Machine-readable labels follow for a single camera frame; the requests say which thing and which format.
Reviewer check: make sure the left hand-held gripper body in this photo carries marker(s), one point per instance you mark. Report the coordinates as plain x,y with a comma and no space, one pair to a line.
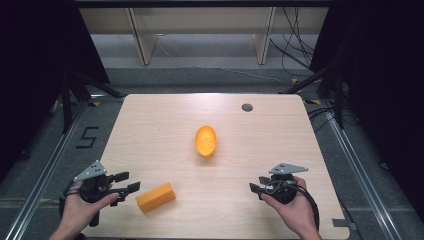
94,187

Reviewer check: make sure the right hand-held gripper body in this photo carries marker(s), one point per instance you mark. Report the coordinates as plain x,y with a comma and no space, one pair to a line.
282,190

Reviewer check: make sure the person's right hand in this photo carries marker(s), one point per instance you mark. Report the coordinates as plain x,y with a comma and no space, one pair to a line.
298,211

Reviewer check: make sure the person's left hand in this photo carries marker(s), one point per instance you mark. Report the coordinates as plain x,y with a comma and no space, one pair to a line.
77,211

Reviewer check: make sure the orange rectangular block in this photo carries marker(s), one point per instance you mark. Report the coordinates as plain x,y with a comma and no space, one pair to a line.
155,197

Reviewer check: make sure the orange oval perforated dish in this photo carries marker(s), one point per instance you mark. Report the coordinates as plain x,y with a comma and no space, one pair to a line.
205,140

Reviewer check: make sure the grey round table grommet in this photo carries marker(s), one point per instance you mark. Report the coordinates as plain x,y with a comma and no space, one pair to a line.
247,107

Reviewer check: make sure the black metal stand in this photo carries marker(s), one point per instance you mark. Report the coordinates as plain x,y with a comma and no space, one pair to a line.
333,83
71,96

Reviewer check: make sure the dark curtain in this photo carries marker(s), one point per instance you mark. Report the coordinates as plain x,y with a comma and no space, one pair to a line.
36,66
383,83

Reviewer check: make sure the aluminium floor rail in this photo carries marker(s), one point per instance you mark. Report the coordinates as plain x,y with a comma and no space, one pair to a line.
363,173
43,173

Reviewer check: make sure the grey table corner bracket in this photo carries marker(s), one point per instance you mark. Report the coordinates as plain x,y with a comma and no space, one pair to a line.
343,223

